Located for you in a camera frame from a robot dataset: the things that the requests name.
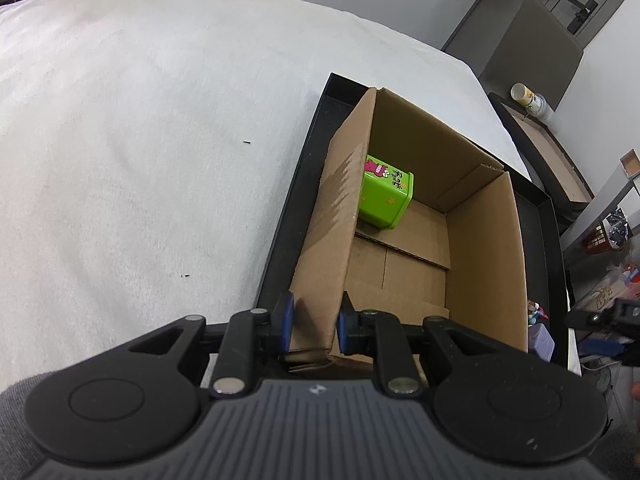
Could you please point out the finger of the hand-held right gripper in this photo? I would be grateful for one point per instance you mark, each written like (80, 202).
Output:
(592, 318)

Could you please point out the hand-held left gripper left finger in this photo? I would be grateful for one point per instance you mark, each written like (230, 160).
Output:
(286, 324)

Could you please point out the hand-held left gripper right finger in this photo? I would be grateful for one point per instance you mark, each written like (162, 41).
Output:
(343, 331)

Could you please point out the purple box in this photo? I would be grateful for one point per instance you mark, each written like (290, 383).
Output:
(541, 342)

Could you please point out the cardboard box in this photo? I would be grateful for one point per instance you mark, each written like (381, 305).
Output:
(480, 270)

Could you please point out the red basket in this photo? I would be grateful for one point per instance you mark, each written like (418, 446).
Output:
(600, 241)

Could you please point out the green printed box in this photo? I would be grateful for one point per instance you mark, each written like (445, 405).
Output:
(382, 200)

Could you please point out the small wooden box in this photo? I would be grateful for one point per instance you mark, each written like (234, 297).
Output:
(631, 162)

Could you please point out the black tray with cardboard bottom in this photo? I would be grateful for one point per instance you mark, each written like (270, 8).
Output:
(550, 160)

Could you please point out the grey panel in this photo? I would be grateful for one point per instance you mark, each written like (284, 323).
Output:
(530, 45)

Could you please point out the grey clothing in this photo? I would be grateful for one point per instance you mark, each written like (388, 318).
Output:
(15, 420)

